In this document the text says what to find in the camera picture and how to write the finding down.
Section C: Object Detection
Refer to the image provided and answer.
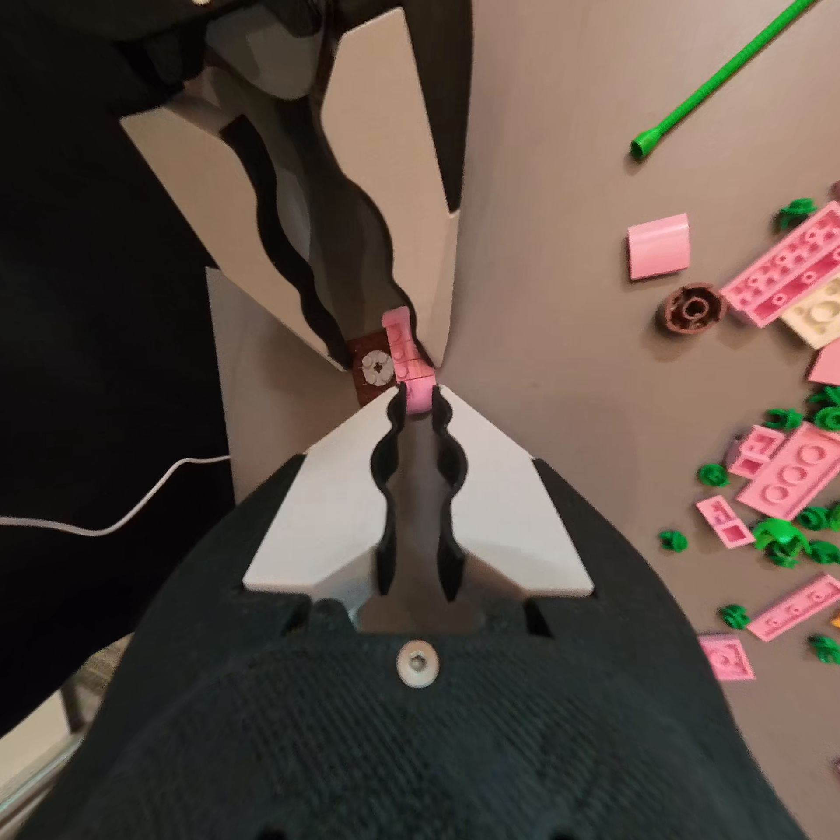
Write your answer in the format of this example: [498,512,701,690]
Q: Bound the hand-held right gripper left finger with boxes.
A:
[243,386,401,599]

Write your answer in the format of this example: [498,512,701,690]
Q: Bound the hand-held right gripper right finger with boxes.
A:
[430,384,595,601]

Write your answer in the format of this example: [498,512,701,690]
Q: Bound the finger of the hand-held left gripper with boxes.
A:
[120,105,350,371]
[322,7,460,366]

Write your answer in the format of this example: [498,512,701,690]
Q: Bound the small brown square plate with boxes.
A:
[346,330,401,406]

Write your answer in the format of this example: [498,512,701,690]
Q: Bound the scattered small green pieces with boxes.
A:
[658,197,840,664]

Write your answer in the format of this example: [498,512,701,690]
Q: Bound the person's black clothing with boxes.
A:
[0,0,237,736]

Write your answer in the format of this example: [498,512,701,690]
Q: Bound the small pink hollow brick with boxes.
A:
[727,424,786,480]
[694,494,757,550]

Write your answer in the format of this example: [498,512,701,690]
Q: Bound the pink square hollow plate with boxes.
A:
[697,633,757,682]

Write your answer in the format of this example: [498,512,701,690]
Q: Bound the brown round brick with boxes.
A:
[656,282,728,337]

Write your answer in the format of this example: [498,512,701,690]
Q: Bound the pink plate with round holes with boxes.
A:
[735,420,840,522]

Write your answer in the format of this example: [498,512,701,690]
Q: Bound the pink curved slope tile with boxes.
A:
[626,212,691,282]

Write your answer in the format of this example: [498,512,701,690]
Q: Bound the green flexible rod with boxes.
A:
[630,0,824,161]

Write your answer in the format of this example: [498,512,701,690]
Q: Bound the pink narrow three-stud plate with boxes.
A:
[747,573,840,643]

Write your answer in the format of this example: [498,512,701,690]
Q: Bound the pink flat square tile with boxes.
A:
[807,341,840,388]

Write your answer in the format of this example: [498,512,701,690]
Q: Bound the cream square plate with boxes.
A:
[779,276,840,350]

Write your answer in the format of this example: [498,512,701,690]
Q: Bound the long pink hollow brick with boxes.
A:
[720,200,840,329]

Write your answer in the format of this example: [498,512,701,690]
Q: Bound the white cable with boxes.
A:
[0,456,231,537]

